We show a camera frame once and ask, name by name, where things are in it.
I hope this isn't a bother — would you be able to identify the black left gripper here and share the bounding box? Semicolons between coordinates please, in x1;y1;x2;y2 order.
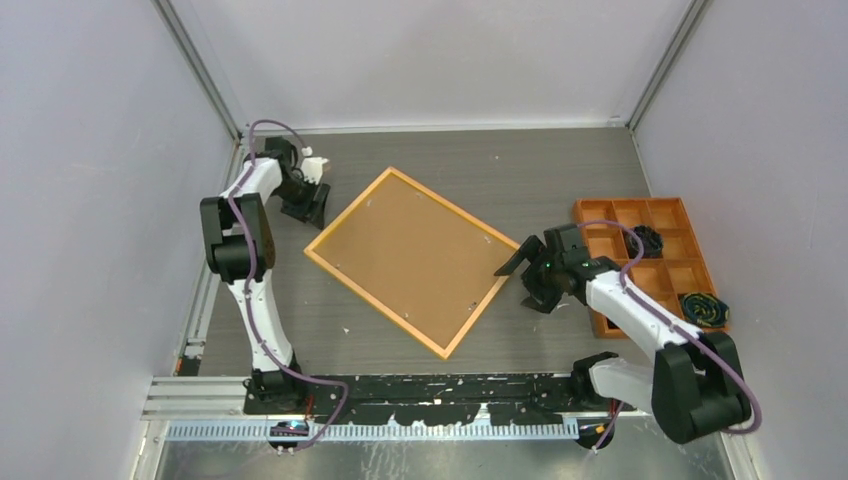
273;175;330;229

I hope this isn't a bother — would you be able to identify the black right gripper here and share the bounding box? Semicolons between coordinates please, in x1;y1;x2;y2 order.
496;235;564;314

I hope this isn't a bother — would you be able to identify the yellow wooden picture frame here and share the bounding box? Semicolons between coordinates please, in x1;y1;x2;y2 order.
303;166;522;361

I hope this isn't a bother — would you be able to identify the brown fibreboard backing board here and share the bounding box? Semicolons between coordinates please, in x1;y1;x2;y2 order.
314;175;511;349

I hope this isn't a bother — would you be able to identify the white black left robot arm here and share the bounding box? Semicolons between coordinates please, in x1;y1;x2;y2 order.
199;137;330;414

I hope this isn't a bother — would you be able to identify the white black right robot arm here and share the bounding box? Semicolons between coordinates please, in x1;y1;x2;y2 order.
495;223;763;444

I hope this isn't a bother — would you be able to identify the dark rolled tie with blue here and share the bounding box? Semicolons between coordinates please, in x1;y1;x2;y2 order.
624;225;664;259

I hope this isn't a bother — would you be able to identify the brown wooden compartment tray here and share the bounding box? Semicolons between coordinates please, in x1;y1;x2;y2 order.
572;198;729;331

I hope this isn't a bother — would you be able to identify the dark rolled tie yellow pattern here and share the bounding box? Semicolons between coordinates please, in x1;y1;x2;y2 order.
678;292;729;329

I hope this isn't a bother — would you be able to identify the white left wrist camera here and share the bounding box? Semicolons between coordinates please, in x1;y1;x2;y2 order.
299;156;330;184

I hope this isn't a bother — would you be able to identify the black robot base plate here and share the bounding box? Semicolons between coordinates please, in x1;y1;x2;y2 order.
242;372;614;426

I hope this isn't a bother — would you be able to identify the aluminium rail front edge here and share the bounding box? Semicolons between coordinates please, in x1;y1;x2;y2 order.
140;370;743;442

